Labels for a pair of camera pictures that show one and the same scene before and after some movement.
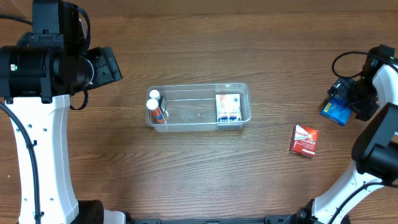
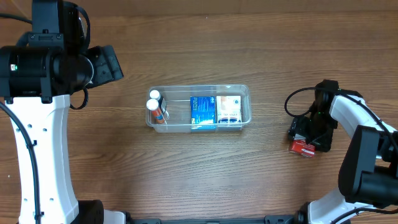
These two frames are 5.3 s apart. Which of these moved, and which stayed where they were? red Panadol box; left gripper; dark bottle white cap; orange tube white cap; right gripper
Moved: right gripper
Stayed: red Panadol box; left gripper; dark bottle white cap; orange tube white cap
